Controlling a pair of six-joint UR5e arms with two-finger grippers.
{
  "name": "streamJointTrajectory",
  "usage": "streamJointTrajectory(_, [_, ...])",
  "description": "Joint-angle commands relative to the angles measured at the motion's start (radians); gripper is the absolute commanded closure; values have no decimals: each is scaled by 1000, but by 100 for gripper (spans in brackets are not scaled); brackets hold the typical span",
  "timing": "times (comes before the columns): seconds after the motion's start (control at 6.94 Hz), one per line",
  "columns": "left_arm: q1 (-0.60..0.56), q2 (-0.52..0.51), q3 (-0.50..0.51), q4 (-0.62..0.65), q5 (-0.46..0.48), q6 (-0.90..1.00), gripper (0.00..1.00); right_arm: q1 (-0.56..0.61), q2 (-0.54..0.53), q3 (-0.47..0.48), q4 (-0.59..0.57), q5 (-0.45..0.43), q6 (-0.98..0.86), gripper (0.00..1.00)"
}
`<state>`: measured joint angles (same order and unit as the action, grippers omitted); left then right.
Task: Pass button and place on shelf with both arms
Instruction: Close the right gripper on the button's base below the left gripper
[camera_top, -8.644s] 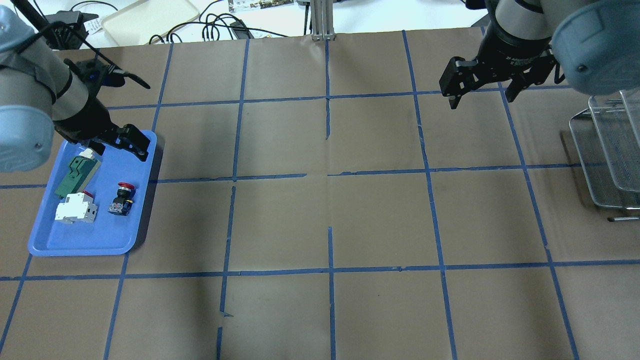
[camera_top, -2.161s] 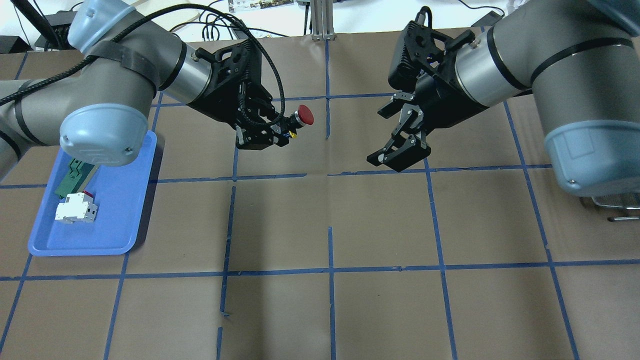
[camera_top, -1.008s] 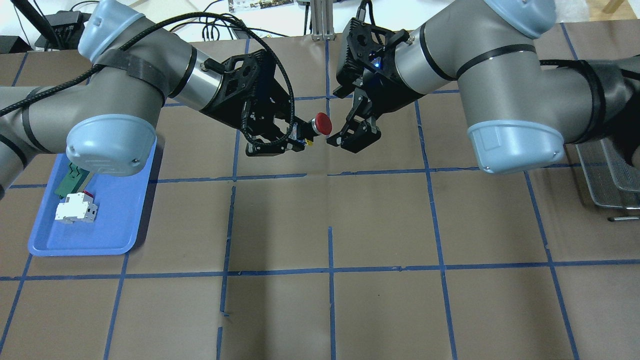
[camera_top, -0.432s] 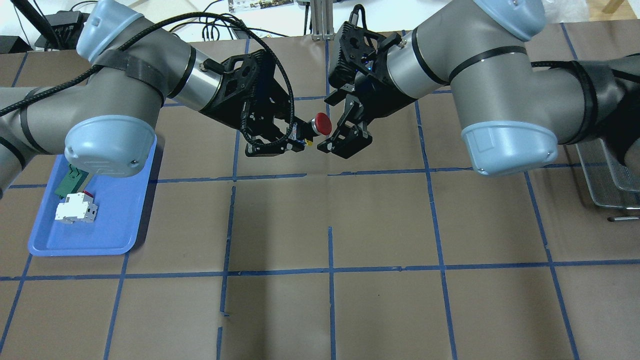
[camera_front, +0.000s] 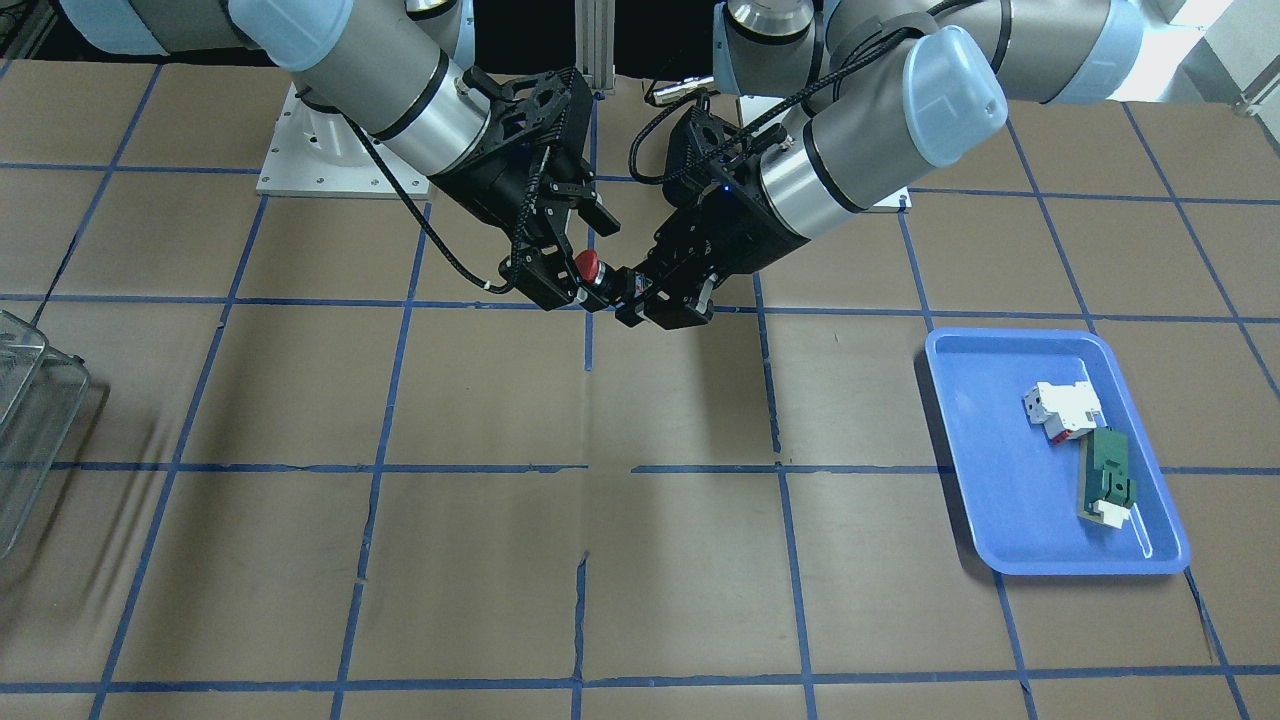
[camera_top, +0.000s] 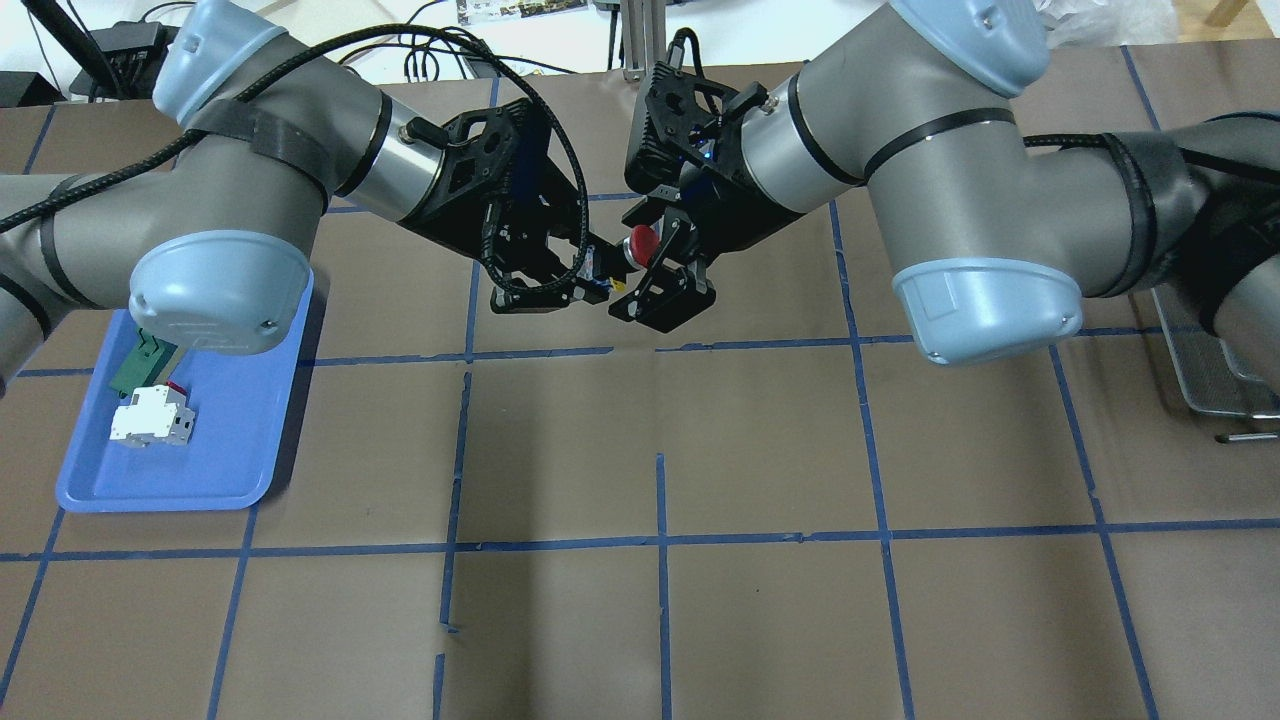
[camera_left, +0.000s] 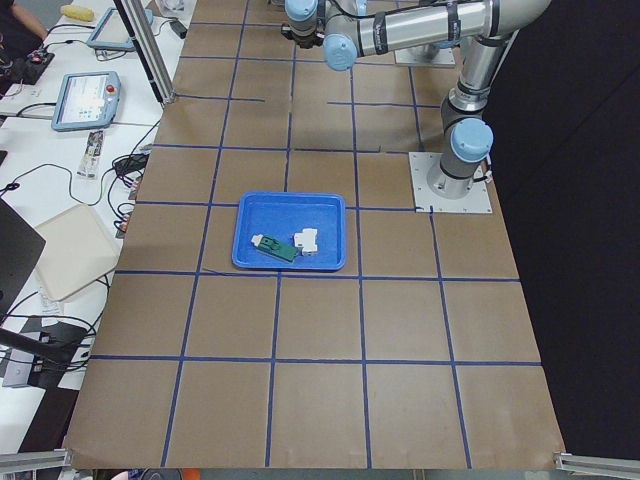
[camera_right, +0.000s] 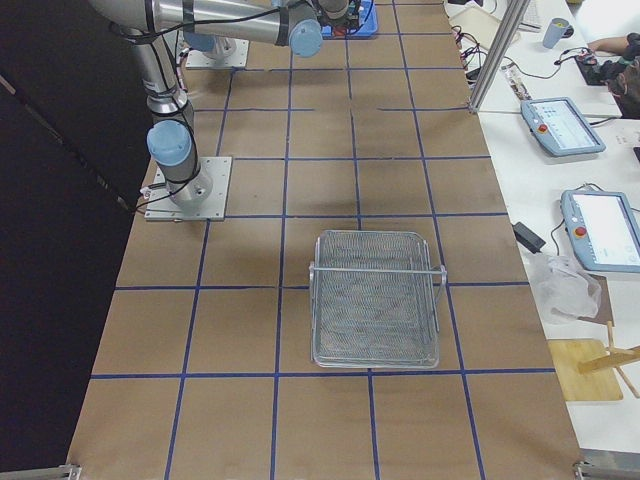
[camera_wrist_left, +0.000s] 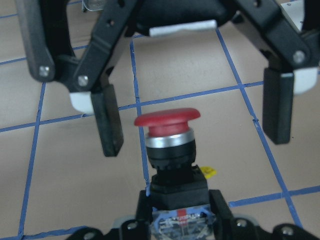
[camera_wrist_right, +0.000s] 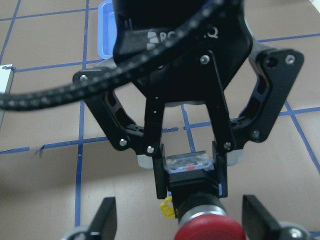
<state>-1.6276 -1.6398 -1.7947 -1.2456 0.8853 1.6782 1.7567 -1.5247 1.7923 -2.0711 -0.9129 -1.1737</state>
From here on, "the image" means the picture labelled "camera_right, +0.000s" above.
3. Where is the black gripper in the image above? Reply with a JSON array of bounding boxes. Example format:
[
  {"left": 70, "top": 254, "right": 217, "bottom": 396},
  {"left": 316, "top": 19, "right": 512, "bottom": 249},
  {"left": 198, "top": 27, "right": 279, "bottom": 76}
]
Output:
[{"left": 319, "top": 0, "right": 361, "bottom": 31}]

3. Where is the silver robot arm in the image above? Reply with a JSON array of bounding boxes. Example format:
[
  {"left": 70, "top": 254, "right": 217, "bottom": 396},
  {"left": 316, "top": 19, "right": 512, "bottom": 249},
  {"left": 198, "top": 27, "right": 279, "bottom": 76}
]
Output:
[
  {"left": 113, "top": 25, "right": 212, "bottom": 211},
  {"left": 90, "top": 0, "right": 360, "bottom": 58}
]

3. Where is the blue plastic tray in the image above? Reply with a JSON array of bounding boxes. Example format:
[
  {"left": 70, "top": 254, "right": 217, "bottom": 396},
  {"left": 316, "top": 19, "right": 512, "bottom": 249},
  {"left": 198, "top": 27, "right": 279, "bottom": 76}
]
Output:
[{"left": 322, "top": 1, "right": 378, "bottom": 39}]

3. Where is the beige plastic tray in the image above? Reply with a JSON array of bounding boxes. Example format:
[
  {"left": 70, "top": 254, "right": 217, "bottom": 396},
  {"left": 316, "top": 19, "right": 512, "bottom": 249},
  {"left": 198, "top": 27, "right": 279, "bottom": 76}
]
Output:
[{"left": 449, "top": 3, "right": 500, "bottom": 43}]

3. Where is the light blue cup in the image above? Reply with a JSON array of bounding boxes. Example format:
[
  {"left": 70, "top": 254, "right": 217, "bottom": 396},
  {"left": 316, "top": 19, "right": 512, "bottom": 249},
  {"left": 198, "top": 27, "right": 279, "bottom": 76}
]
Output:
[{"left": 542, "top": 17, "right": 571, "bottom": 49}]

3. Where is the far teach pendant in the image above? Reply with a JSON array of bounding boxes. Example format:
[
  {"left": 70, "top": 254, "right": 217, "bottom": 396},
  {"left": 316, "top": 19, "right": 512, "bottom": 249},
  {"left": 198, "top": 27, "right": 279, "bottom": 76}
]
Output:
[{"left": 520, "top": 97, "right": 606, "bottom": 157}]

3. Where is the teach pendant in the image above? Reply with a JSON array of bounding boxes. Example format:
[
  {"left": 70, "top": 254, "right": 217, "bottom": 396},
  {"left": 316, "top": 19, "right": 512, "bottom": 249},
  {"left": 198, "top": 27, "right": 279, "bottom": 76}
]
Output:
[
  {"left": 520, "top": 97, "right": 606, "bottom": 157},
  {"left": 560, "top": 190, "right": 639, "bottom": 273}
]

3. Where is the black power adapter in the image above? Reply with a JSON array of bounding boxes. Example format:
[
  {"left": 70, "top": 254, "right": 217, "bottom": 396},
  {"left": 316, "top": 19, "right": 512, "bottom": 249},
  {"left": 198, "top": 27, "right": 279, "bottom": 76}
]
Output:
[{"left": 512, "top": 222, "right": 546, "bottom": 254}]

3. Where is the near teach pendant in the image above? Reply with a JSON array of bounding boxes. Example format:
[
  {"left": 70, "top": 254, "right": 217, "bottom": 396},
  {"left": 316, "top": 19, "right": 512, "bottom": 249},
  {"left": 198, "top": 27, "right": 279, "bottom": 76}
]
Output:
[{"left": 560, "top": 190, "right": 639, "bottom": 273}]

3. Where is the clear plastic bag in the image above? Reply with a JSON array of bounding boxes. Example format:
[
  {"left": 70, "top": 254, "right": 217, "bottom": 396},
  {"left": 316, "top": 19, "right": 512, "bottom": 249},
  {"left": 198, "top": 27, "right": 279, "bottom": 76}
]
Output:
[{"left": 528, "top": 253, "right": 602, "bottom": 325}]

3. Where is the wooden stand board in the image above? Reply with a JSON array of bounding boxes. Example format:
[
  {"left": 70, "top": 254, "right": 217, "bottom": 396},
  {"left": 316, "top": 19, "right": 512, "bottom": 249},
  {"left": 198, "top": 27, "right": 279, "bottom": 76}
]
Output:
[{"left": 547, "top": 321, "right": 639, "bottom": 402}]

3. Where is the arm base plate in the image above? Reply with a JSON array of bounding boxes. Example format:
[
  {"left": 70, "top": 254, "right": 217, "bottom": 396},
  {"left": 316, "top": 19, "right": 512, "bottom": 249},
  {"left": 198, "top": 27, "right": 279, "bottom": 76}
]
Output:
[
  {"left": 186, "top": 37, "right": 249, "bottom": 70},
  {"left": 141, "top": 156, "right": 233, "bottom": 221}
]

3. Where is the aluminium frame post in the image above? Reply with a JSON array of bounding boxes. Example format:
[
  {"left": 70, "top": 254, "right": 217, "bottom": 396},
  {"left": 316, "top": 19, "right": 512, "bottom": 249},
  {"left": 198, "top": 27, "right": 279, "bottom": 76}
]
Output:
[{"left": 468, "top": 0, "right": 530, "bottom": 114}]

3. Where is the silver wire mesh shelf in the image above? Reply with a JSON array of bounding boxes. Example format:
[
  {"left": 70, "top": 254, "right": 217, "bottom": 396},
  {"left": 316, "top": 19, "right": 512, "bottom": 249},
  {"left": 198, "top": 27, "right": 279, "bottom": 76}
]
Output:
[{"left": 309, "top": 230, "right": 447, "bottom": 369}]

